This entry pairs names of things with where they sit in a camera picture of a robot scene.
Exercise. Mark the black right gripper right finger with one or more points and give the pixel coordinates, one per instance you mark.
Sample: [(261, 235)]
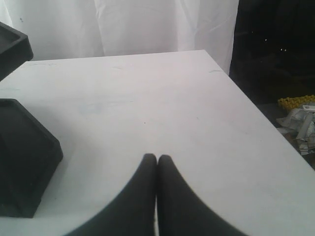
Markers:
[(180, 211)]

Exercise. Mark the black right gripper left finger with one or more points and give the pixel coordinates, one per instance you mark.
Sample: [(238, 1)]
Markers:
[(132, 212)]

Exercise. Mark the black metal shelf rack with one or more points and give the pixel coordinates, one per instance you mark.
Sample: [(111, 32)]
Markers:
[(29, 156)]

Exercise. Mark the white clutter pile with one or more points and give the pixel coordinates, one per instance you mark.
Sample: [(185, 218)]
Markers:
[(298, 127)]

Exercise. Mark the white backdrop curtain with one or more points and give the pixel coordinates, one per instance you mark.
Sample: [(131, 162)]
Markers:
[(65, 29)]

